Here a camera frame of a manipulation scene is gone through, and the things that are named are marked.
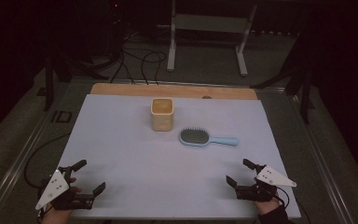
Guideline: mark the pale blue table mat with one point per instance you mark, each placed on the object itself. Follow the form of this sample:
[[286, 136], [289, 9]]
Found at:
[[143, 161]]

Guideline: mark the person's right hand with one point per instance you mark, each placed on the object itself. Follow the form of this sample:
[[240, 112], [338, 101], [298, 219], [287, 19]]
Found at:
[[267, 206]]

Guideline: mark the wooden table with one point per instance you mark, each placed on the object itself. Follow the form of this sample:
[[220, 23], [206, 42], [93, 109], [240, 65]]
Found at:
[[167, 90]]

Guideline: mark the person's left hand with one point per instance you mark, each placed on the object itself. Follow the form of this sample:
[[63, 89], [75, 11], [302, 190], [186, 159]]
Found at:
[[56, 216]]

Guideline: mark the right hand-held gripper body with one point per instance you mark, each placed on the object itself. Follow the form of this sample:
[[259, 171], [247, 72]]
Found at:
[[272, 178]]

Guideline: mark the black floor bracket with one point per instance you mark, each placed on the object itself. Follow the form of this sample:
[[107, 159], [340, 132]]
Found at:
[[61, 116]]

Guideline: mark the light blue hairbrush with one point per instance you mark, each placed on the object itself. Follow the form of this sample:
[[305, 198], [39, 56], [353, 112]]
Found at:
[[195, 137]]

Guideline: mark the white metal stand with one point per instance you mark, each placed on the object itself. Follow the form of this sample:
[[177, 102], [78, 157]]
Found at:
[[211, 24]]

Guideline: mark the beige square holder cup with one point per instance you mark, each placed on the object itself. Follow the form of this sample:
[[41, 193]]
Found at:
[[162, 119]]

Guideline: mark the metal floor rail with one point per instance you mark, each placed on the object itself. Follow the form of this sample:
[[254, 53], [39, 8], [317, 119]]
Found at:
[[18, 161], [323, 155]]

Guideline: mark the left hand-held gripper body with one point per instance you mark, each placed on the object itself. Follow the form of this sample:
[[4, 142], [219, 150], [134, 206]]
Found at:
[[54, 186]]

